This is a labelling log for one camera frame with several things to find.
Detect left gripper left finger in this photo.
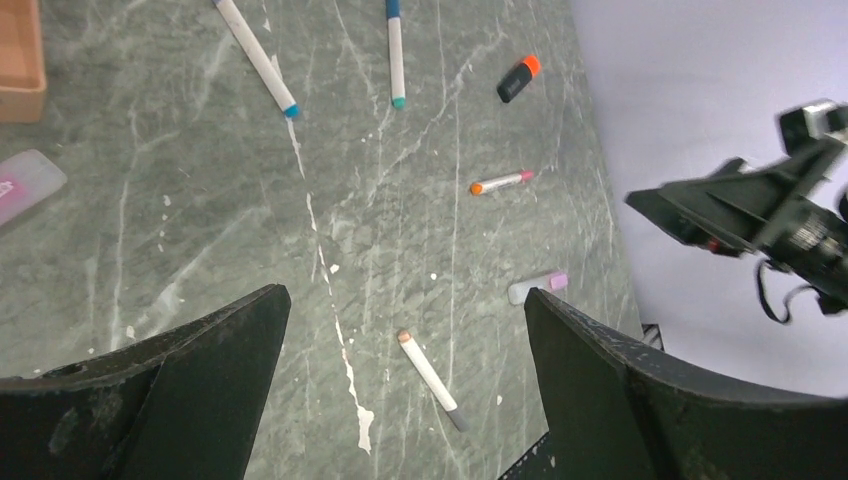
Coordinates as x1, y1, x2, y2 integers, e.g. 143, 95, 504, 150
1, 284, 291, 479

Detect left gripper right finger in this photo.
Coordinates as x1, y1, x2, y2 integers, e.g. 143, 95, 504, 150
505, 289, 847, 479

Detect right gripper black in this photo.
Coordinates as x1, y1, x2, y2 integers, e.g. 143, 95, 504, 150
625, 142, 847, 315

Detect white marker orange end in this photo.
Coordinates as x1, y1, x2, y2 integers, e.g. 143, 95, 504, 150
469, 170, 535, 196

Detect white pen grey cap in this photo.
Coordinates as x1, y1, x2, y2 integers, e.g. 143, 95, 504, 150
397, 329, 470, 432

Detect orange pen under gripper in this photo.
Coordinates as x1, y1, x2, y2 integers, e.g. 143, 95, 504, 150
1, 149, 67, 225

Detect white pen blue cap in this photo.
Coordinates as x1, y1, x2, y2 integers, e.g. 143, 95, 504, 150
213, 0, 300, 119

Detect white pen teal cap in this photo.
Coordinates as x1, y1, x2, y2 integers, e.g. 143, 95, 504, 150
385, 0, 406, 109

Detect black orange highlighter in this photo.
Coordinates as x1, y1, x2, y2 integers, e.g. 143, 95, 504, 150
496, 55, 541, 104

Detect orange file organizer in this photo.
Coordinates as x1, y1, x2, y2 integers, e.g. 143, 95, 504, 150
1, 0, 47, 124

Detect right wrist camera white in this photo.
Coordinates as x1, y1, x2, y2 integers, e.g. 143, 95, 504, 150
777, 99, 847, 155

